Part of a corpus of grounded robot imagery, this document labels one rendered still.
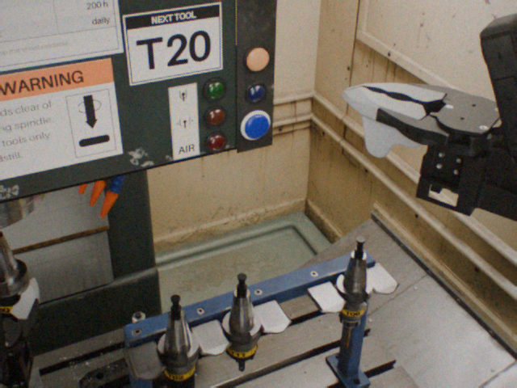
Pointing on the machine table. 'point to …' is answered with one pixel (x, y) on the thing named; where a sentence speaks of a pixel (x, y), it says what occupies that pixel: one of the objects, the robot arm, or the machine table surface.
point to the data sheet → (56, 31)
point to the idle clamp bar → (119, 376)
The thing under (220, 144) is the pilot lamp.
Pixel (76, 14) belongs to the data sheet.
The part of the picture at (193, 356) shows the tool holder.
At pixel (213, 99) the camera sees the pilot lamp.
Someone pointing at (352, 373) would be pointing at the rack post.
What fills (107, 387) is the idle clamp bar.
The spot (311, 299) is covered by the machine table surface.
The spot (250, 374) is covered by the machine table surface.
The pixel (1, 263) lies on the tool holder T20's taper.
